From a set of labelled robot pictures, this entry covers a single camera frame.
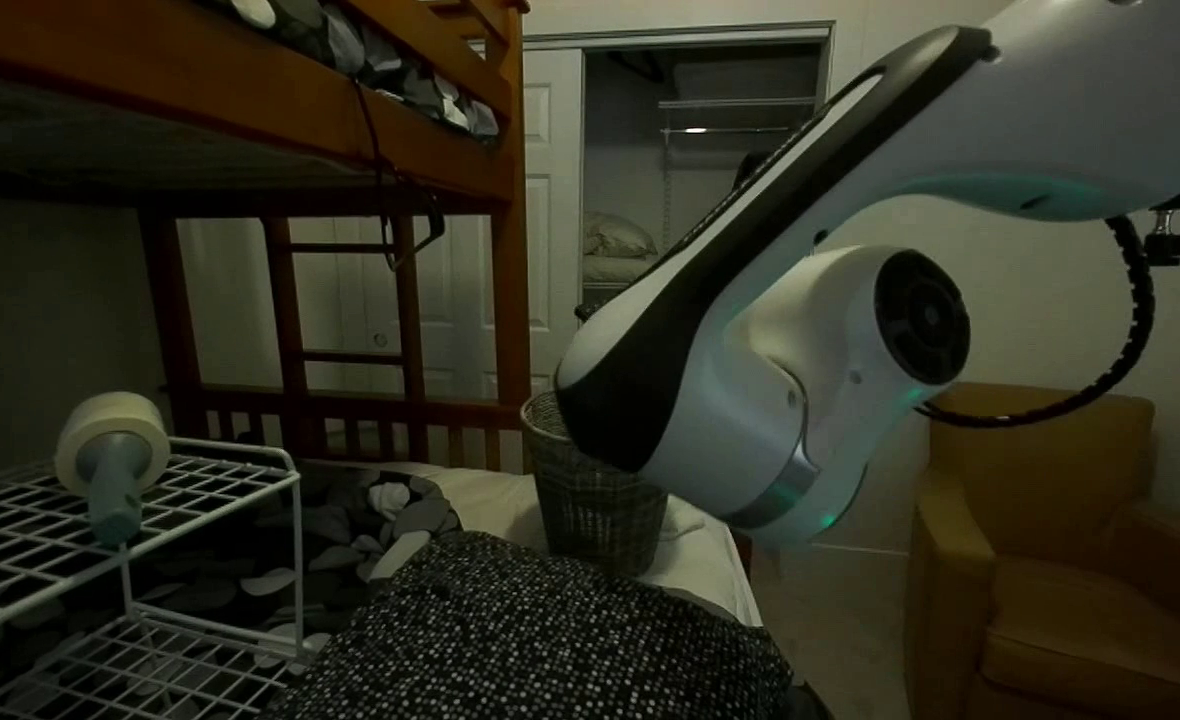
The white closet shelf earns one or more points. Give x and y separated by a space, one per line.
734 110

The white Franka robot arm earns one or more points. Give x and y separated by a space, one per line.
748 387

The white lint roller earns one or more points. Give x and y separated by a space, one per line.
109 444

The white closet door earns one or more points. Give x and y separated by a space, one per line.
550 203

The black polka-dot blanket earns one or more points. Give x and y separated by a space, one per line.
349 45
403 504

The folded white bedding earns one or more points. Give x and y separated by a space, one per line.
615 242

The black white-speckled cloth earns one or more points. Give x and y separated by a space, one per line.
550 641

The yellow upholstered armchair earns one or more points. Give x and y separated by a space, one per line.
1069 626

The wooden bunk bed frame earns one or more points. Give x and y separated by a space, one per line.
213 113

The dark woven basket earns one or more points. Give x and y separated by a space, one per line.
593 515

